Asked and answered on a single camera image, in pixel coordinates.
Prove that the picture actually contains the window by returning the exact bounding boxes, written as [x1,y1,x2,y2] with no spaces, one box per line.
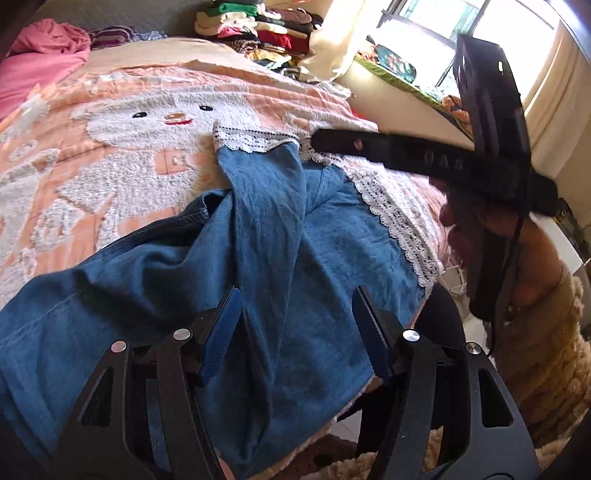
[373,0,557,103]

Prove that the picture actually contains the grey padded headboard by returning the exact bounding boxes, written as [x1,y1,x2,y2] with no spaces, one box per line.
[0,0,211,51]

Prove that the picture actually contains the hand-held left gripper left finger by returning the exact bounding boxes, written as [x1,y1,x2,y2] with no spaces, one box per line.
[46,285,244,480]

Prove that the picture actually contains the cream curtain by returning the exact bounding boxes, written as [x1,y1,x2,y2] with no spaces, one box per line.
[521,25,591,185]
[305,0,403,85]

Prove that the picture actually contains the pile of folded clothes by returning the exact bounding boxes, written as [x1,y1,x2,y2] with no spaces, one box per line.
[193,0,325,71]

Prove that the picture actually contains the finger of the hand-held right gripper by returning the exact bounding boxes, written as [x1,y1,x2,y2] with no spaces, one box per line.
[311,128,395,166]

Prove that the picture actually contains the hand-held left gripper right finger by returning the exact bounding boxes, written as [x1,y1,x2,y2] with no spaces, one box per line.
[352,285,542,480]

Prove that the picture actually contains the maroon striped cloth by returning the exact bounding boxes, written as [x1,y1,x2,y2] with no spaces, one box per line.
[87,25,140,50]

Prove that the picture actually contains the peach printed blanket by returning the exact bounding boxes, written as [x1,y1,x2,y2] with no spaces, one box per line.
[0,37,458,480]

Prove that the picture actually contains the person's right forearm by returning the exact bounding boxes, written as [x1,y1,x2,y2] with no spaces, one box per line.
[487,217,591,462]

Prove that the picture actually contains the green-edged windowsill cloth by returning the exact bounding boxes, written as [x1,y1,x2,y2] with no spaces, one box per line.
[355,41,474,137]

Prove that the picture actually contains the blue lace-trimmed pants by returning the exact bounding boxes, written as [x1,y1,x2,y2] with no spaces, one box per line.
[0,117,445,480]

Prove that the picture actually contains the person's right hand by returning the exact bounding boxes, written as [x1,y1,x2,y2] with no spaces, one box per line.
[438,185,474,278]

